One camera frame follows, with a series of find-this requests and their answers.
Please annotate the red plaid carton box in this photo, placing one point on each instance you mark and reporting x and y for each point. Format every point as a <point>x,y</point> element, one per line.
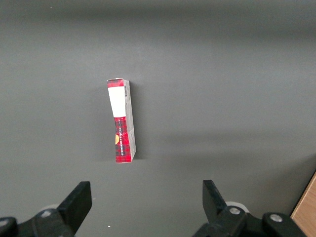
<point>118,103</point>

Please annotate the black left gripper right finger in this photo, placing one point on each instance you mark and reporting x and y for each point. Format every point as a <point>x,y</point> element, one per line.
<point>217,209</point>

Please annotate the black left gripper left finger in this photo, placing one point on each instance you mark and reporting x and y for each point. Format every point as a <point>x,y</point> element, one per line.
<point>74,207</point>

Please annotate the wooden drawer cabinet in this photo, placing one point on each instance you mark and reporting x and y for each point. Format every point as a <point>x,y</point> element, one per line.
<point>307,212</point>

